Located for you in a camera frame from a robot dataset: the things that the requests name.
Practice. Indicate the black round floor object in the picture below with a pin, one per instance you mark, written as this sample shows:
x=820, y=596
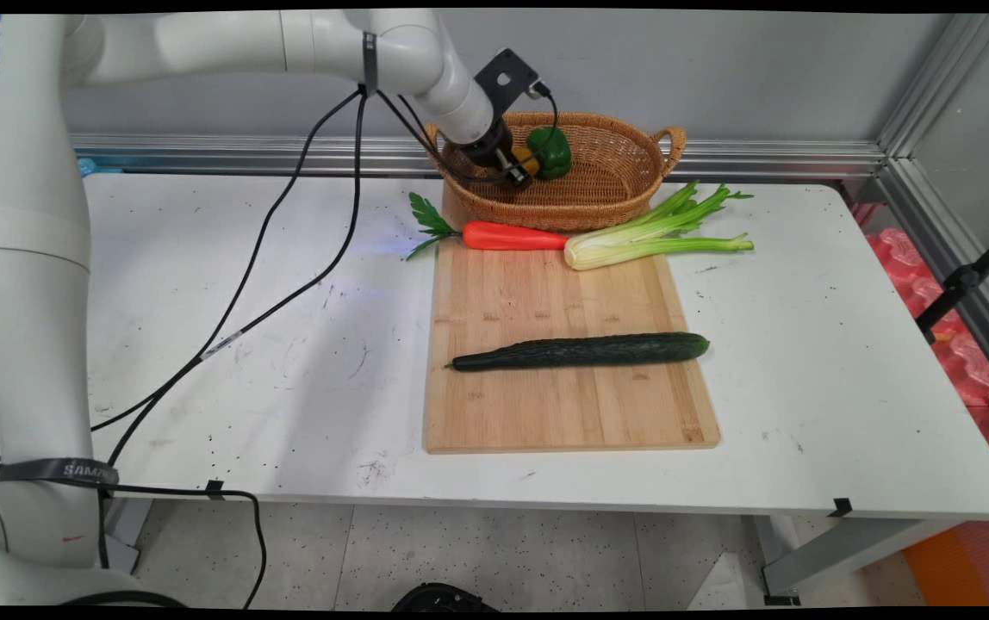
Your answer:
x=443, y=598

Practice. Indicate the green bell pepper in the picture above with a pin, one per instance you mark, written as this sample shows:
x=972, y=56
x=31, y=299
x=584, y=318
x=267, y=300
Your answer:
x=550, y=153

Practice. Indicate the green celery stalk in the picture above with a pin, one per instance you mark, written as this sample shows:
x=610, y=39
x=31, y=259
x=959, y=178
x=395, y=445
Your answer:
x=632, y=244

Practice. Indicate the pink plastic packaging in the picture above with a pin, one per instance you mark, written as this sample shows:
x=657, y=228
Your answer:
x=951, y=344

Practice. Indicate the horizontal aluminium frame rail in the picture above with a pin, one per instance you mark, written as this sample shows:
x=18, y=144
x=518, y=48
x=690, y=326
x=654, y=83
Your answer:
x=761, y=159

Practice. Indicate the orange yellow pepper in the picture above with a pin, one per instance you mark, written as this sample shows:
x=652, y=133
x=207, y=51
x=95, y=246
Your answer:
x=524, y=158

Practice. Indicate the small black tape piece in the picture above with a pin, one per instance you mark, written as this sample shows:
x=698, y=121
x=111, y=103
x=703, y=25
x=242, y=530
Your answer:
x=840, y=507
x=214, y=490

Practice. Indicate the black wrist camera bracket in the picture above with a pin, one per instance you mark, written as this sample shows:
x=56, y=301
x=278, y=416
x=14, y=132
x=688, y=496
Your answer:
x=507, y=79

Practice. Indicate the woven wicker basket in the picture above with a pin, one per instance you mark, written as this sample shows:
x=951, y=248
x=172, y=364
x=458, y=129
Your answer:
x=606, y=185

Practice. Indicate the grey table leg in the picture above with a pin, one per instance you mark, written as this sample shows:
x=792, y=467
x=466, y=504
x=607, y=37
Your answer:
x=848, y=551

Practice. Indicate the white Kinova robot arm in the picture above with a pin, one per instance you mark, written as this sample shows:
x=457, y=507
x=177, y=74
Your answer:
x=38, y=284

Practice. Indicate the bamboo cutting board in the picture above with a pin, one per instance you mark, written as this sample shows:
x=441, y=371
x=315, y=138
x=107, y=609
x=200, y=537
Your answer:
x=546, y=405

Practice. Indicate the slanted aluminium frame rail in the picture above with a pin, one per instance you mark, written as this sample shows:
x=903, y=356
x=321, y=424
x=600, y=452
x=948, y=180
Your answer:
x=942, y=198

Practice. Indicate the dark green cucumber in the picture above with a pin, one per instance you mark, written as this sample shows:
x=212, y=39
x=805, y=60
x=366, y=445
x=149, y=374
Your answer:
x=581, y=351

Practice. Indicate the orange floor mat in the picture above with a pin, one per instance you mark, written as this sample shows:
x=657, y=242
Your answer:
x=960, y=560

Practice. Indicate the orange carrot with leaves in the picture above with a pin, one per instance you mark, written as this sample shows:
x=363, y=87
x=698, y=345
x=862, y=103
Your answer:
x=512, y=235

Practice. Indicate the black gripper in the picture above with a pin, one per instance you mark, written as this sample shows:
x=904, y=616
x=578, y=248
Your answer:
x=486, y=145

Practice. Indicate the black tripod leg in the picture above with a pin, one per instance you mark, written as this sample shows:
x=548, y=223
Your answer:
x=964, y=280

